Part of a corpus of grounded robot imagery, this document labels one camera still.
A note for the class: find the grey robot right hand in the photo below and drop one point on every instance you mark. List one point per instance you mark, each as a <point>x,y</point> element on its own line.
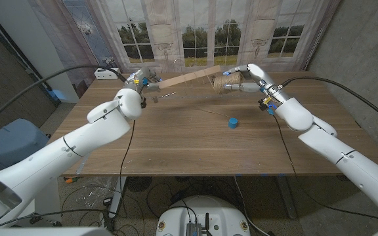
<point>258,77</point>

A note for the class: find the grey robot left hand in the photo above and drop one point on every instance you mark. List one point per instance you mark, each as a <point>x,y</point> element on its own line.
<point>141,77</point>

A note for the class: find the wooden hanger with metal clips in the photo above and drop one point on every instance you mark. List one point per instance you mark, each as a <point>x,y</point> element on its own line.
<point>189,77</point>

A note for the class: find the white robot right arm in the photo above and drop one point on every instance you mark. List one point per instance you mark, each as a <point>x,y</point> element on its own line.
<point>340,157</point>

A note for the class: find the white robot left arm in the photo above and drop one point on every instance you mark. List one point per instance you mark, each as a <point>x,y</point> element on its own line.
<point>61,154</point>

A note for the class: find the blue plastic cap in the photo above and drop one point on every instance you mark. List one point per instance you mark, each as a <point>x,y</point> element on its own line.
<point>232,123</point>

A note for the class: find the white power strip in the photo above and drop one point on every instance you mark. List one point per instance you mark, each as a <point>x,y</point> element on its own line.
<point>105,75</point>

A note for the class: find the black round fan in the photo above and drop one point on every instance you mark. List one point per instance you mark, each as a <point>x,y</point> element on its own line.
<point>138,183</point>

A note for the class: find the white table leg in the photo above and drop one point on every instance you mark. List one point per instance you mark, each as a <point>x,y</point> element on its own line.
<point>118,196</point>

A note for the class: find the grey table leg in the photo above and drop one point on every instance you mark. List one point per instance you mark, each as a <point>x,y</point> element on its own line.
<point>285,196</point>

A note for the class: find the small orange object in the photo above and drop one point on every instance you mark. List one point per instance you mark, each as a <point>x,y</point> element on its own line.
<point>68,179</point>

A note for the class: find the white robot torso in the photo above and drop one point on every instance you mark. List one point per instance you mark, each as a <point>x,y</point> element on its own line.
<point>205,209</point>

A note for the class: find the blue plastic bin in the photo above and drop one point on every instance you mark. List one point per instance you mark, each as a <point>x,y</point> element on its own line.
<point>12,141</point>

